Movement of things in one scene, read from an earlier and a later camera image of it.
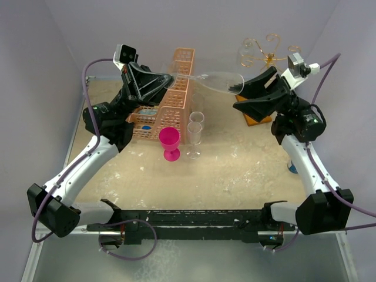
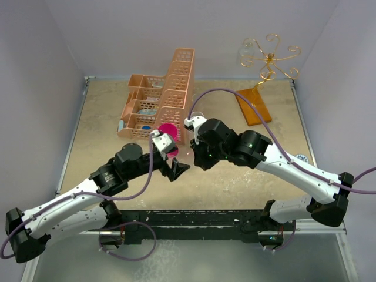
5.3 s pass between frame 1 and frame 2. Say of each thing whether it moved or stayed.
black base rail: stayed
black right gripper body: moved
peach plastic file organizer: stayed
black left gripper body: moved
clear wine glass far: stayed
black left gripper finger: moved
